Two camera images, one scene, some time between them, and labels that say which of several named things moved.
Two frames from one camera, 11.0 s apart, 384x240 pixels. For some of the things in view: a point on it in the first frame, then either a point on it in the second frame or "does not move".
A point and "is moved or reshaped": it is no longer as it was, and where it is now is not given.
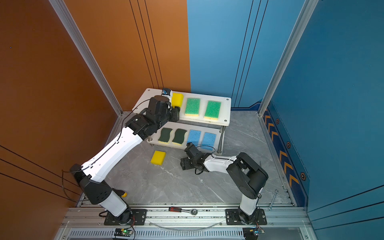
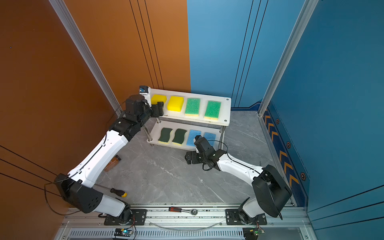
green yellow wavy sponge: (179, 136) does not move
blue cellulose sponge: (194, 137) does not move
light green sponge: (212, 110) does not move
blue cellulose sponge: (208, 141) does not move
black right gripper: (184, 163) -> (193, 154)
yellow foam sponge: (158, 158) is moved or reshaped
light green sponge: (192, 107) does not move
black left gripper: (175, 112) -> (157, 109)
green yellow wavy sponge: (165, 135) does not move
